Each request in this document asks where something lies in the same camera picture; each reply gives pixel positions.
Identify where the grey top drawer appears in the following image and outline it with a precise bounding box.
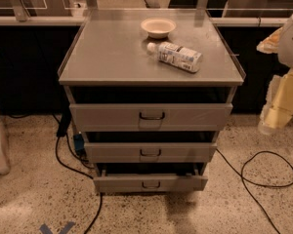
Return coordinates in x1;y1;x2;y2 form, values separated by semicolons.
69;103;232;132

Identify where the grey metal drawer cabinet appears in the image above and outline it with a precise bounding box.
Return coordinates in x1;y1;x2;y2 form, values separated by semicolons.
57;8;246;194

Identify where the blue power adapter box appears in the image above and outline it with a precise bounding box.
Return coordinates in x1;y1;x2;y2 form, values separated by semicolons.
73;134;84;153

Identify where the grey bottom drawer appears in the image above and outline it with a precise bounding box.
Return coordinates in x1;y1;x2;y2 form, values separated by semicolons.
94;175;208;193

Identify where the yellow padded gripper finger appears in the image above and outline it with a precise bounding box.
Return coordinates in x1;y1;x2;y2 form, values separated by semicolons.
256;27;282;54
258;69;293;135

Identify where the grey drawer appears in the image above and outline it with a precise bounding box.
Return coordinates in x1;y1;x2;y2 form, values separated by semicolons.
85;142;217;163
69;103;232;132
94;175;208;193

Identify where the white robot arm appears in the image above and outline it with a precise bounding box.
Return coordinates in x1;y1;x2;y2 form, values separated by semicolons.
257;14;293;135

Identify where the blue tape cross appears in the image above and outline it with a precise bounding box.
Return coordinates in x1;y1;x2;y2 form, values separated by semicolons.
38;221;76;234

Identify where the white paper bowl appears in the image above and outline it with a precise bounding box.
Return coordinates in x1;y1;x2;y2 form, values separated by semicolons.
141;18;176;39

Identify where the black cable floor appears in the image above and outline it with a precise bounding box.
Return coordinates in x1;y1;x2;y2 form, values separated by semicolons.
215;148;293;234
52;113;104;234

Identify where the plastic bottle with label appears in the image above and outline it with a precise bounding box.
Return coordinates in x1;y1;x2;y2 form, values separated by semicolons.
146;42;203;73

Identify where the black cable left floor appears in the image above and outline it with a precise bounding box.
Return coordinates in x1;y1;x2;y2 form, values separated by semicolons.
52;113;104;234

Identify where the grey middle drawer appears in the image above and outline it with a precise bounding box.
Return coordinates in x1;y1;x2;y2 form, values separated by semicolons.
85;142;217;163

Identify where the black power strip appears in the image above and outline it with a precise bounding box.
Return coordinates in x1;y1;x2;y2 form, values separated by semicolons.
57;110;71;137

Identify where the black cable right floor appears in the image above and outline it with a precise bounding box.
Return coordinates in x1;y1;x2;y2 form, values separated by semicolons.
215;148;293;234

